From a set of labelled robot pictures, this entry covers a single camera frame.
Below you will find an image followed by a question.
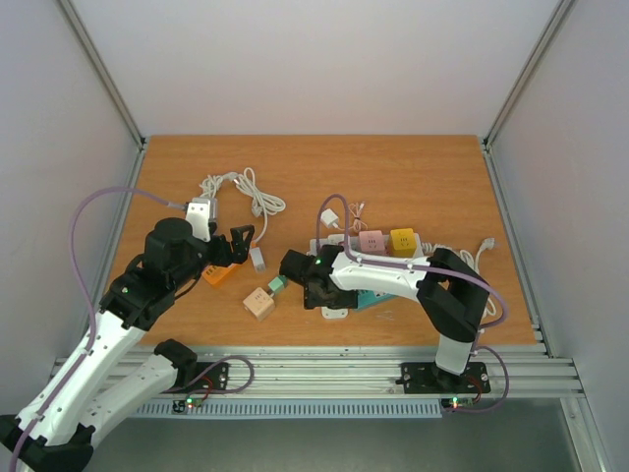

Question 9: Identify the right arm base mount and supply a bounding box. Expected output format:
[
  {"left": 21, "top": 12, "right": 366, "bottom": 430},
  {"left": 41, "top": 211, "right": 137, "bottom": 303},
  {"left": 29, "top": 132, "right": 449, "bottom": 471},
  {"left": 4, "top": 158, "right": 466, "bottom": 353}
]
[{"left": 395, "top": 362, "right": 491, "bottom": 394}]

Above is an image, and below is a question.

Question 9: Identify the white usb charger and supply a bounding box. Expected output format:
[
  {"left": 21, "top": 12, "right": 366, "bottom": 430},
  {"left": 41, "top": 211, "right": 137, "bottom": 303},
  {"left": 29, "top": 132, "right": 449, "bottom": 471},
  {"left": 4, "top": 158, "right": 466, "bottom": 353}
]
[{"left": 249, "top": 246, "right": 266, "bottom": 273}]

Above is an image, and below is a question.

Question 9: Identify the teal power strip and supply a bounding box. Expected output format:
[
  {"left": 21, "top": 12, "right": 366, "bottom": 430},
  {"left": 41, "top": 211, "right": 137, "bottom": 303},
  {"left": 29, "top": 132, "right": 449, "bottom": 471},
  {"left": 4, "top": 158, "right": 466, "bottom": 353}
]
[{"left": 355, "top": 290, "right": 394, "bottom": 312}]

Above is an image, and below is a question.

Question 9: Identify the green plug adapter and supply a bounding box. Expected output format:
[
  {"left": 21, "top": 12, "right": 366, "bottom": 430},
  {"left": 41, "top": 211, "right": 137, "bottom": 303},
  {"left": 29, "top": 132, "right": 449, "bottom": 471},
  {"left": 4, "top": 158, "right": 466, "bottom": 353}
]
[{"left": 266, "top": 275, "right": 289, "bottom": 298}]

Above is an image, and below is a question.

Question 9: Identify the small white charger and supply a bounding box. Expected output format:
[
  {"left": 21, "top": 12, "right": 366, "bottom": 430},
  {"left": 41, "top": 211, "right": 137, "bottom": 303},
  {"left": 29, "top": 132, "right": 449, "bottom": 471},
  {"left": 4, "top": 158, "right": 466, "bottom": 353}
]
[{"left": 319, "top": 208, "right": 341, "bottom": 230}]

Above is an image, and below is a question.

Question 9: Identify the long white power strip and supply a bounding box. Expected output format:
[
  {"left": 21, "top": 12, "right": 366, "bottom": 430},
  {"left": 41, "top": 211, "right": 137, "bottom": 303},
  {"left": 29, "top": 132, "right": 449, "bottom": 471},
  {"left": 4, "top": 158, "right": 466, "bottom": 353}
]
[{"left": 308, "top": 233, "right": 436, "bottom": 262}]

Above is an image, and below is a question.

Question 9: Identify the pink usb cable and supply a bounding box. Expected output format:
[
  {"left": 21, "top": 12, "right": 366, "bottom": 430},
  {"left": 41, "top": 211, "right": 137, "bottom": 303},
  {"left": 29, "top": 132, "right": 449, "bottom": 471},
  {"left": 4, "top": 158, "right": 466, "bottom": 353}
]
[{"left": 343, "top": 199, "right": 370, "bottom": 235}]

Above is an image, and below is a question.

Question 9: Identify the pink cube socket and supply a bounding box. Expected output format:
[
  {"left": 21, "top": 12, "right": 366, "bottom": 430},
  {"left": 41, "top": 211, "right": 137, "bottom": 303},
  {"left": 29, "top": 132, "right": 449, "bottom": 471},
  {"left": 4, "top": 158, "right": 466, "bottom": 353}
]
[{"left": 358, "top": 230, "right": 386, "bottom": 256}]

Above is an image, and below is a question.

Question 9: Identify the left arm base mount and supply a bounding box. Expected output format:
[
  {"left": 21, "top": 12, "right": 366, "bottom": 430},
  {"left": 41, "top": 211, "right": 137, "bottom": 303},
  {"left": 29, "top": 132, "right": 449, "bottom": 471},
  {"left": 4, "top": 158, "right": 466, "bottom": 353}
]
[{"left": 167, "top": 362, "right": 229, "bottom": 394}]

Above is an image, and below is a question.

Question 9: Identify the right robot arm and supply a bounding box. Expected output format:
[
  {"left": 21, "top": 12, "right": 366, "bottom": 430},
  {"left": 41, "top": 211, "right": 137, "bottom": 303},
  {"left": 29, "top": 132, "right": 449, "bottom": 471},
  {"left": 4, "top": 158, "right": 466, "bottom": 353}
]
[{"left": 279, "top": 245, "right": 489, "bottom": 392}]

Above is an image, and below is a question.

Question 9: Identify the slotted cable duct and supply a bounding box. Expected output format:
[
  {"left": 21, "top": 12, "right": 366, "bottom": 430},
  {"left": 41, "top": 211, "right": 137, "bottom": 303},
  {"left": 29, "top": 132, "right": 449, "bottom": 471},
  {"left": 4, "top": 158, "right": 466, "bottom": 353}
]
[{"left": 133, "top": 398, "right": 441, "bottom": 421}]

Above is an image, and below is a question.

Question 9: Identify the beige cube socket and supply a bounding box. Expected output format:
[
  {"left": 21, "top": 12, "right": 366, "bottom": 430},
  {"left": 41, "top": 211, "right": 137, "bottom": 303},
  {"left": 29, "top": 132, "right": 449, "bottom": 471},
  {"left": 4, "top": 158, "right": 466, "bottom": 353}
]
[{"left": 243, "top": 287, "right": 275, "bottom": 322}]

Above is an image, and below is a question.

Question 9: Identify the orange strip white cable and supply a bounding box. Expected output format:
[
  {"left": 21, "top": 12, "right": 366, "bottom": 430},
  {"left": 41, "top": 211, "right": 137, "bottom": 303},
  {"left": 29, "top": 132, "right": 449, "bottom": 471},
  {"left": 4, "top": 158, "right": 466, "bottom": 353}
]
[{"left": 233, "top": 166, "right": 287, "bottom": 243}]

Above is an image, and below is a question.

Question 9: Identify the white cube socket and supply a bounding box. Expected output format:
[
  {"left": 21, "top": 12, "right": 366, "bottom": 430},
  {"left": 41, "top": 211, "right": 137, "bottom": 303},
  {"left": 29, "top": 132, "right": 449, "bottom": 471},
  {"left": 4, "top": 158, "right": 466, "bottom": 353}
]
[{"left": 321, "top": 307, "right": 349, "bottom": 321}]

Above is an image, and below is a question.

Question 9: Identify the purple strip white cable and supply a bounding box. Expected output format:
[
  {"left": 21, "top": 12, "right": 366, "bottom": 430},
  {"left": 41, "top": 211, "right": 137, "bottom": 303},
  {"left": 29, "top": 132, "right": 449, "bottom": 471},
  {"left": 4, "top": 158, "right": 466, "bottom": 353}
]
[{"left": 198, "top": 171, "right": 242, "bottom": 206}]

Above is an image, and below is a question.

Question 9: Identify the yellow cube socket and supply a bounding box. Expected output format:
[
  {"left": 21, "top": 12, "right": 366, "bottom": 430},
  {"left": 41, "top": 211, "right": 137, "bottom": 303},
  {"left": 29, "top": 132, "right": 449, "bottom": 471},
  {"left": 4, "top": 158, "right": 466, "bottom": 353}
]
[{"left": 387, "top": 228, "right": 418, "bottom": 258}]

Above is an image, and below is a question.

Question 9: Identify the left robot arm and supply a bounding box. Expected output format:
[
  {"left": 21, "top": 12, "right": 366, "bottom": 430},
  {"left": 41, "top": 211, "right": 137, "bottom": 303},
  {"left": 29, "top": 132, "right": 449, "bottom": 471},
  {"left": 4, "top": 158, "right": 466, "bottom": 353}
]
[{"left": 1, "top": 217, "right": 255, "bottom": 471}]

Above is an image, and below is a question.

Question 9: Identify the orange power strip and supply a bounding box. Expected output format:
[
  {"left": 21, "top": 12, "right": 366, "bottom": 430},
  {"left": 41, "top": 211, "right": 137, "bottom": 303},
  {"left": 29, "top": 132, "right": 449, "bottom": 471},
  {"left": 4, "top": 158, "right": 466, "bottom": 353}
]
[{"left": 202, "top": 264, "right": 239, "bottom": 287}]

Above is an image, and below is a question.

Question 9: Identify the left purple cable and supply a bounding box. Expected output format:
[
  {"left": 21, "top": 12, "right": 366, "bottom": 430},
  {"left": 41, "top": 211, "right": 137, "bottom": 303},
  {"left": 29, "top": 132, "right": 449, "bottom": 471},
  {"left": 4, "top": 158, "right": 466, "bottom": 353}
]
[{"left": 7, "top": 186, "right": 191, "bottom": 472}]

